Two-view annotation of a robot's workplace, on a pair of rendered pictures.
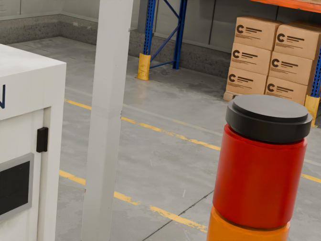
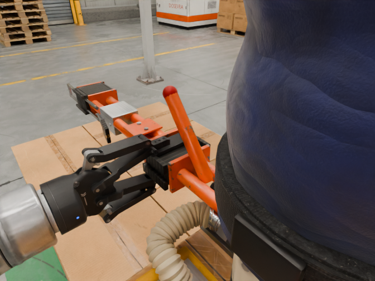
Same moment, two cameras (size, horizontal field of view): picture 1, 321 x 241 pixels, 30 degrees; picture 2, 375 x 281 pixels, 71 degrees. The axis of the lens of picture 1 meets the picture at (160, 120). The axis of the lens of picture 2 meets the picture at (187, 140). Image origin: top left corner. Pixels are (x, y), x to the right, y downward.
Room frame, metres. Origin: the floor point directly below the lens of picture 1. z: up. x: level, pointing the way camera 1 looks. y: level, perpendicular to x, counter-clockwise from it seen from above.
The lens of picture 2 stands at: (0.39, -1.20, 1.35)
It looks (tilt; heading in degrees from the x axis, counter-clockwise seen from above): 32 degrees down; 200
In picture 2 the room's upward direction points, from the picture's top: straight up
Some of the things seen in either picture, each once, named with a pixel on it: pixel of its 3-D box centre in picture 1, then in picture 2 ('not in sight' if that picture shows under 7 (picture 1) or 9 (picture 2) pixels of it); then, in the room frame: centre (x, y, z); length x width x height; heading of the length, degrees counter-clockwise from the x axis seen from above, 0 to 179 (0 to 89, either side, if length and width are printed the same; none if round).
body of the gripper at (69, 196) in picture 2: not in sight; (82, 195); (0.18, -1.44, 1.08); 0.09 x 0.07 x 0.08; 150
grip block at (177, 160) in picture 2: not in sight; (176, 158); (0.05, -1.35, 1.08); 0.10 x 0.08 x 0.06; 149
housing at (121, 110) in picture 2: not in sight; (119, 117); (-0.06, -1.54, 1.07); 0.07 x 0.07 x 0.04; 59
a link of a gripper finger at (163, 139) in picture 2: not in sight; (154, 140); (0.07, -1.38, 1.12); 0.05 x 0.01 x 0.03; 150
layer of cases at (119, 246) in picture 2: not in sight; (147, 192); (-0.53, -1.78, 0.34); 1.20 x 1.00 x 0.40; 60
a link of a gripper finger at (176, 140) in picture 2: not in sight; (168, 144); (0.05, -1.37, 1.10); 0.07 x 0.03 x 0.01; 150
